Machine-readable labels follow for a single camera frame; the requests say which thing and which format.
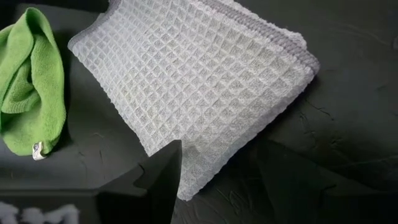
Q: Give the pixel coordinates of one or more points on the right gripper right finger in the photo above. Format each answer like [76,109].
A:
[295,193]

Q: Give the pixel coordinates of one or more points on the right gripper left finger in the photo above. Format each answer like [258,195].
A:
[149,186]

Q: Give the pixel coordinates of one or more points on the white waffle-weave towel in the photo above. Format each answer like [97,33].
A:
[192,87]

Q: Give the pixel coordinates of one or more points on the green microfiber towel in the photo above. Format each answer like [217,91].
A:
[37,93]

